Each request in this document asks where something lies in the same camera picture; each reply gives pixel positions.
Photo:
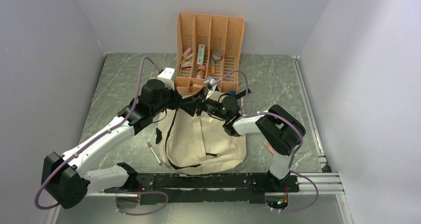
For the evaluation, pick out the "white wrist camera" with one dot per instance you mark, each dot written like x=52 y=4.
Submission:
x=210 y=83
x=167 y=75

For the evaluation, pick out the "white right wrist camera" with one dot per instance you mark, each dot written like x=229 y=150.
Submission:
x=210 y=83

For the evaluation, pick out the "teal white box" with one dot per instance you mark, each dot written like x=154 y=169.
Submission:
x=200 y=54

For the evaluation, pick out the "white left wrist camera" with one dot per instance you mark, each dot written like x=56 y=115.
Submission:
x=167 y=75

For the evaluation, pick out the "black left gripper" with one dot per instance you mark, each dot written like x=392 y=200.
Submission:
x=175 y=98

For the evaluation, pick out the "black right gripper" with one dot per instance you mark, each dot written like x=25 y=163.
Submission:
x=202 y=102

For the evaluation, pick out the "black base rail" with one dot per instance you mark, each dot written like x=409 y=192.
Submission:
x=253 y=188

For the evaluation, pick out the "orange pencil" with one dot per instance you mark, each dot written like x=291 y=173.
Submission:
x=269 y=148

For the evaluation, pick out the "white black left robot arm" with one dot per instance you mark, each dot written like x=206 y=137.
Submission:
x=67 y=177

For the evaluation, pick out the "pink tape roll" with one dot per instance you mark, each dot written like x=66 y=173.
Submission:
x=201 y=72

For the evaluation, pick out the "orange plastic desk organizer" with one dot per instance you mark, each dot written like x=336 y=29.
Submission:
x=216 y=32

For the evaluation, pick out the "beige canvas backpack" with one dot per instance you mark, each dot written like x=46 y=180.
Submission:
x=197 y=145

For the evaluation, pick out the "red white small box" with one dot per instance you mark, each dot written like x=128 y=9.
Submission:
x=186 y=60

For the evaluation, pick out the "grey glue stick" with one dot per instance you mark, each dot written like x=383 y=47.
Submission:
x=215 y=57

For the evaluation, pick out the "white brown marker pen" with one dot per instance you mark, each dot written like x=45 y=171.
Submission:
x=154 y=153

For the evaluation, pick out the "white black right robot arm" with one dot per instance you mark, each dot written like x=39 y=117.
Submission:
x=283 y=132

